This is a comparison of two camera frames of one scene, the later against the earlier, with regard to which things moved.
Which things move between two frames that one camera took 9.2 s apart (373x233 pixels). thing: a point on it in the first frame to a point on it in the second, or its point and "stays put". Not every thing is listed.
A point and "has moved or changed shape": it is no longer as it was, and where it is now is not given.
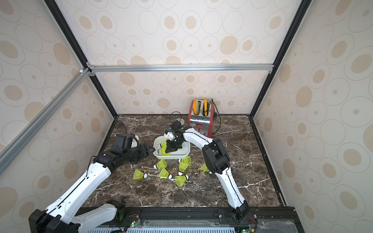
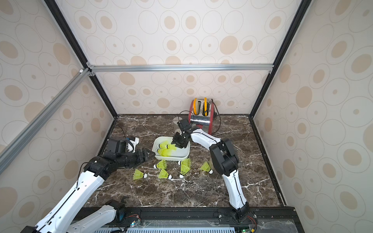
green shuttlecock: (180, 180) has moved or changed shape
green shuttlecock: (163, 145) stays put
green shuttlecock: (162, 151) stays put
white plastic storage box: (180, 154) stays put
